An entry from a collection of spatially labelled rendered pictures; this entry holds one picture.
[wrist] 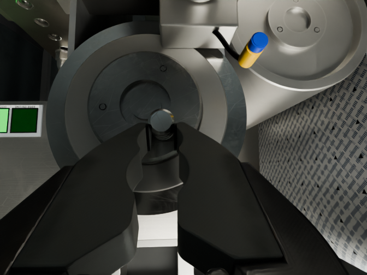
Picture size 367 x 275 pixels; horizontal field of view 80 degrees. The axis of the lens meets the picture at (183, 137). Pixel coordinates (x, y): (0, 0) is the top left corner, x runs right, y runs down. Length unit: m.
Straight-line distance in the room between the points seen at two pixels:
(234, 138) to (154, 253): 0.47
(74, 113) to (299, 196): 0.27
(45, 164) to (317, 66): 0.51
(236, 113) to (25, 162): 0.49
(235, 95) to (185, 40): 0.05
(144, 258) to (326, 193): 0.45
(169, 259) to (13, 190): 0.38
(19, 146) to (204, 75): 0.49
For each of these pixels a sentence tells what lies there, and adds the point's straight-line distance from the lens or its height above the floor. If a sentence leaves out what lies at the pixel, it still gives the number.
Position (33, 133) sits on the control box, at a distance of 0.57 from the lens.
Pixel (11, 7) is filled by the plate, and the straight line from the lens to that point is 0.50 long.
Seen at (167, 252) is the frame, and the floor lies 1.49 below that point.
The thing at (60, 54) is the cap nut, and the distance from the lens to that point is 0.58.
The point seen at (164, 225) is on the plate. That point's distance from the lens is 0.50.
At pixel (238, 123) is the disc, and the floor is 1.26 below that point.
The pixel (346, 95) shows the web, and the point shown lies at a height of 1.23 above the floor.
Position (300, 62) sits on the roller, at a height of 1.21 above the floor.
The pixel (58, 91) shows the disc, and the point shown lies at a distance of 0.19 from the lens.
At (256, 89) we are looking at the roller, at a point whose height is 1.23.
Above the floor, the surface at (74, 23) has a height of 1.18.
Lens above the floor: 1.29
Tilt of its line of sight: 8 degrees down
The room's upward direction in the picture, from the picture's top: 179 degrees clockwise
